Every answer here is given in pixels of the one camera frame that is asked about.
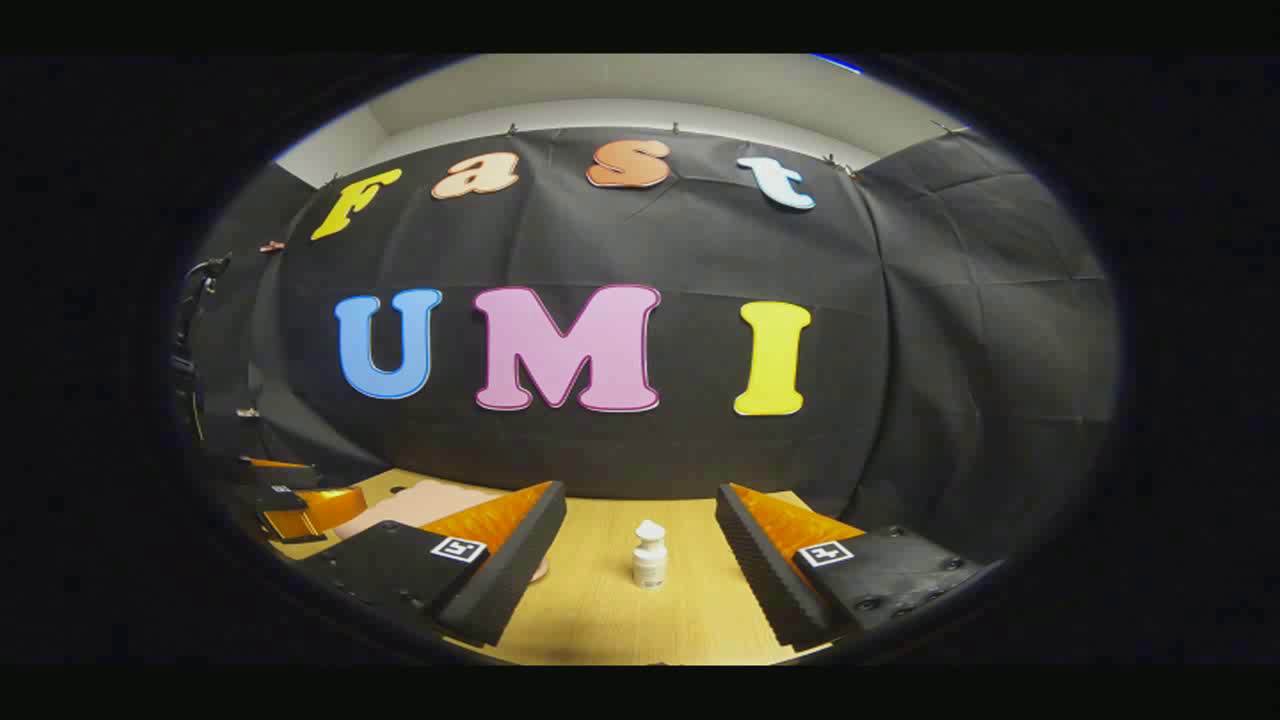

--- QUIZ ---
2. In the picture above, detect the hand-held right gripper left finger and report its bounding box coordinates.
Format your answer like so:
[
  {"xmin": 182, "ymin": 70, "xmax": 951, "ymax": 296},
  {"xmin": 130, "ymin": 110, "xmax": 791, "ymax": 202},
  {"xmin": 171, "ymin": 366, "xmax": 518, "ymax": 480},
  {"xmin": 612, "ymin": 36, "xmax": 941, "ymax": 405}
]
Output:
[{"xmin": 298, "ymin": 480, "xmax": 569, "ymax": 648}]

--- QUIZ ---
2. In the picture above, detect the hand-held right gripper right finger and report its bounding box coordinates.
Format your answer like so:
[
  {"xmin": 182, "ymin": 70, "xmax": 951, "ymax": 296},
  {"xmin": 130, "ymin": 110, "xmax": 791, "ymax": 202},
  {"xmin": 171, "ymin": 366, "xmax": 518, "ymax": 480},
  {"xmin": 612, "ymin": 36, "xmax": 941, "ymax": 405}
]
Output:
[{"xmin": 714, "ymin": 482, "xmax": 1004, "ymax": 651}]

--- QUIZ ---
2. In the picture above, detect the pink suitcase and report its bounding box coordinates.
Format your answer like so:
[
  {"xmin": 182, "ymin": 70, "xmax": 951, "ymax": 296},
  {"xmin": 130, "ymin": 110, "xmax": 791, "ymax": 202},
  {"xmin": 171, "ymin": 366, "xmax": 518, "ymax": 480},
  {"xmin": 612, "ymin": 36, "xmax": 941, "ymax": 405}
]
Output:
[{"xmin": 333, "ymin": 478, "xmax": 551, "ymax": 584}]

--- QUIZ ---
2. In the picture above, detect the white pump bottle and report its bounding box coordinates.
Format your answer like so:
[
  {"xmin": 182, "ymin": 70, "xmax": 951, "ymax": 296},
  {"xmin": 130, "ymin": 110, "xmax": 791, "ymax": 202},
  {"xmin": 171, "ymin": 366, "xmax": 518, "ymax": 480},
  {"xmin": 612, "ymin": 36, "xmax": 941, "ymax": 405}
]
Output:
[{"xmin": 632, "ymin": 519, "xmax": 669, "ymax": 590}]

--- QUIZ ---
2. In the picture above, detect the black backdrop cloth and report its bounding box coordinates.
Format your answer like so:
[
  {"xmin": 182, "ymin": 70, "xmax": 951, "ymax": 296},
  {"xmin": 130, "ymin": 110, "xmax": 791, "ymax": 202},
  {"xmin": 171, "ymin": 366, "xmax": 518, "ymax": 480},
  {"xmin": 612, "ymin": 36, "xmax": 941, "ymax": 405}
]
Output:
[{"xmin": 175, "ymin": 125, "xmax": 1119, "ymax": 561}]

